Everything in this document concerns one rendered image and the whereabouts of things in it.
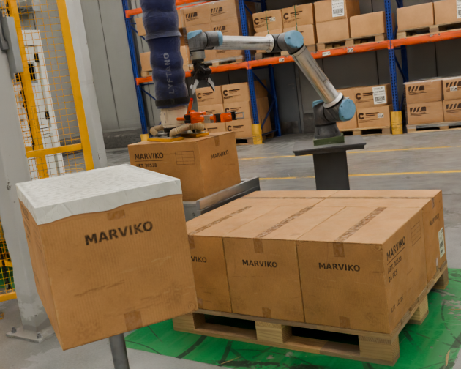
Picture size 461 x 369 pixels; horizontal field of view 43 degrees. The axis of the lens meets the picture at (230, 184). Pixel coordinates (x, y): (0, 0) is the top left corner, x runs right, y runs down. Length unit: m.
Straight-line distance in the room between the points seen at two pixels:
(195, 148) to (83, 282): 2.04
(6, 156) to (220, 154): 1.28
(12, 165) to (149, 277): 1.86
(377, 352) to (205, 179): 1.54
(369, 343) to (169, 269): 1.22
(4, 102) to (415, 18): 8.13
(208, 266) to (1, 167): 1.26
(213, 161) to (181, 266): 2.00
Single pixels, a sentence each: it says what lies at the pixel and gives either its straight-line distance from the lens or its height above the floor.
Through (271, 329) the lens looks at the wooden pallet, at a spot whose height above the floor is 0.09.
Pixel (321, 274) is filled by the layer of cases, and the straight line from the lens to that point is 2.63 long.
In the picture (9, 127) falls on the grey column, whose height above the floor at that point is 1.18.
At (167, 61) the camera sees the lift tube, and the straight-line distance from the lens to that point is 3.78.
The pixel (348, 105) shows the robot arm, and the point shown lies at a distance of 4.05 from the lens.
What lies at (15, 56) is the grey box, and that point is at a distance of 3.44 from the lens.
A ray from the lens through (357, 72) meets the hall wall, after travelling 12.07.
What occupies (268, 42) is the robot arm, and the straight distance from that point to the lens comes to 3.93.
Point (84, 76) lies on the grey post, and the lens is 6.72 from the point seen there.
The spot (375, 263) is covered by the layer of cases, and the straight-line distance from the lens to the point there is 2.51.
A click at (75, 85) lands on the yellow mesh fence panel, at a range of 3.83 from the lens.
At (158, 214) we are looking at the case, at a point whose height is 0.93.
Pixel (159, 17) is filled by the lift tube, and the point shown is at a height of 1.72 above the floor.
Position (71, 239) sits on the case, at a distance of 1.61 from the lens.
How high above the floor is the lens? 1.27
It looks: 10 degrees down
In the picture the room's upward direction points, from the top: 8 degrees counter-clockwise
